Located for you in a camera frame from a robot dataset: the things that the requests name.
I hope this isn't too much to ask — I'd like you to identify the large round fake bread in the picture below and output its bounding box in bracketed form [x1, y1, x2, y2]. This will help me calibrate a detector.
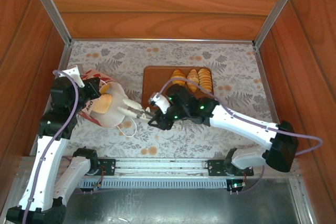
[93, 93, 113, 114]

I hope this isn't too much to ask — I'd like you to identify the striped golden fake croissant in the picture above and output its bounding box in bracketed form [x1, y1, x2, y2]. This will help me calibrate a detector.
[186, 68, 200, 92]
[170, 68, 186, 86]

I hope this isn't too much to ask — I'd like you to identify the red and white paper bag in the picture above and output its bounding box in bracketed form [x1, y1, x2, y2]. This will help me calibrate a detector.
[77, 68, 140, 138]

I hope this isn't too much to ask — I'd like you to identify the ridged spiral fake bread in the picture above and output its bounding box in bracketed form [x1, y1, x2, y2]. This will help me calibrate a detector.
[198, 68, 213, 93]

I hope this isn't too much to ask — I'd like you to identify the brown rectangular tray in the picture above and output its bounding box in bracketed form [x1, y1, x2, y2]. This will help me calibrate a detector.
[141, 66, 214, 109]

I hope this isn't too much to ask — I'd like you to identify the black arm base mounting plate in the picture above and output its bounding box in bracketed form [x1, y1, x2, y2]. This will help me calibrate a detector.
[206, 157, 255, 178]
[96, 157, 117, 177]

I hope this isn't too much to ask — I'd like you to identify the floral patterned tablecloth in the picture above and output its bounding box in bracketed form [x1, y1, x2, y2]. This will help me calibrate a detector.
[43, 40, 286, 158]

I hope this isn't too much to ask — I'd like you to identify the grey metal sheet panel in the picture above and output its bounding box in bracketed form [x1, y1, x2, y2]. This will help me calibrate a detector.
[15, 179, 302, 224]

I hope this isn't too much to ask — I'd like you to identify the circuit board with green light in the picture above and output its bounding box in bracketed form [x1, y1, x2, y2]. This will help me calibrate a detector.
[227, 179, 247, 196]

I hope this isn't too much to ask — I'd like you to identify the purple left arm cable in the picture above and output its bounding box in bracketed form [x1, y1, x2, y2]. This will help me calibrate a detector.
[20, 69, 79, 224]

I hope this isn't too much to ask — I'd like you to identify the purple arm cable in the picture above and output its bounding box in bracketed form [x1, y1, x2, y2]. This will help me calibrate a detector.
[154, 78, 323, 195]
[20, 69, 79, 224]

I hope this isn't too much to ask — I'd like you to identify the wide aluminium base rail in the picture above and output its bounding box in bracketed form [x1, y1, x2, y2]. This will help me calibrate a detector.
[17, 156, 301, 182]

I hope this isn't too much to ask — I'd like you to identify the slotted grey cable duct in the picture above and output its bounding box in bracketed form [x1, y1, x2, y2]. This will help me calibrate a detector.
[76, 178, 229, 190]

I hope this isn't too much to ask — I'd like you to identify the thin aluminium table edge rail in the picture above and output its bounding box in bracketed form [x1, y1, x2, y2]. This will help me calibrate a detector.
[70, 38, 255, 44]

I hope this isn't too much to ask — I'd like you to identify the aluminium frame post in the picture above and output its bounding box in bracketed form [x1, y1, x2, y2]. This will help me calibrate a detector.
[252, 0, 306, 49]
[25, 0, 73, 47]

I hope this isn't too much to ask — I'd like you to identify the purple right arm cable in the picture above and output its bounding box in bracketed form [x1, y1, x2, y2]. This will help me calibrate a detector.
[154, 78, 323, 195]

